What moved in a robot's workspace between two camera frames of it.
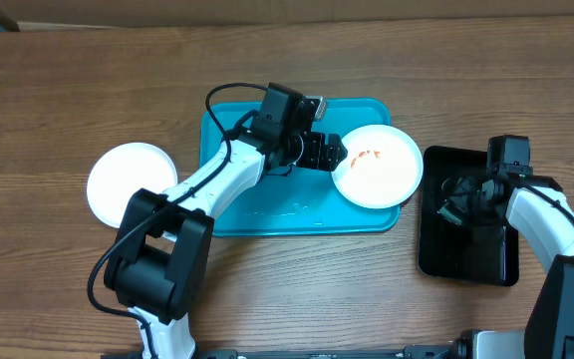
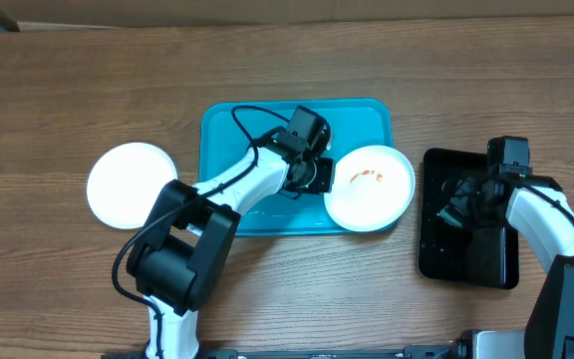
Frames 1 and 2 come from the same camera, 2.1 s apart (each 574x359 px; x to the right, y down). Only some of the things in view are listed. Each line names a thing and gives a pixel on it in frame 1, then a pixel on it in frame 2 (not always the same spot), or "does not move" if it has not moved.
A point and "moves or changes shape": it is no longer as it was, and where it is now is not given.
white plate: (122, 171) does not move
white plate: (383, 167) moves or changes shape
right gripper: (459, 200) does not move
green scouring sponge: (448, 215) does not move
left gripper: (327, 160) -> (321, 180)
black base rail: (410, 352) does not move
